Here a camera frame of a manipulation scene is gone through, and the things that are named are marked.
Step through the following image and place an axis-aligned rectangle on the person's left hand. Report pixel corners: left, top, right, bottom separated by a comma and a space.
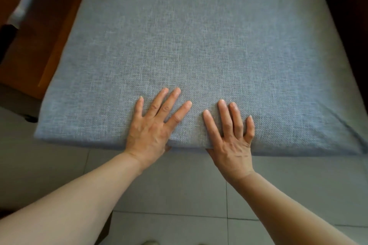
125, 87, 192, 169

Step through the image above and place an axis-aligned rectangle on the person's right hand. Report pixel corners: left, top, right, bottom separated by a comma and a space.
203, 99, 256, 182

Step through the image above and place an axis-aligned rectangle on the grey seat cushion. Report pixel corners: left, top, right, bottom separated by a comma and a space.
34, 0, 368, 156

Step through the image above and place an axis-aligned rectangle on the dark wooden sofa with console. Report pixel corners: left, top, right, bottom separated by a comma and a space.
0, 0, 368, 123

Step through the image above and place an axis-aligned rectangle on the person's left forearm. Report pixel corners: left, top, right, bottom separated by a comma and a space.
0, 152, 144, 245

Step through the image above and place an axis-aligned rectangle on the person's right forearm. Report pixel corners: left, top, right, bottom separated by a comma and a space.
227, 170, 358, 245

